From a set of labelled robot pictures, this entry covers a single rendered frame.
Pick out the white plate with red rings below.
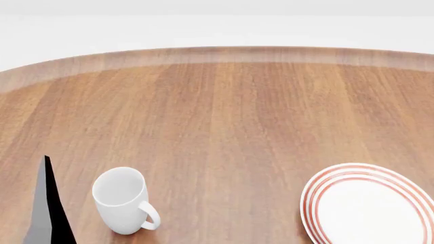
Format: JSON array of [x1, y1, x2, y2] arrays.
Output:
[[299, 163, 434, 244]]

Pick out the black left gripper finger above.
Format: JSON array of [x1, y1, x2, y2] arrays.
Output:
[[22, 155, 78, 244]]

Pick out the white ceramic mug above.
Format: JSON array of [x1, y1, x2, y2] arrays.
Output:
[[92, 166, 161, 236]]

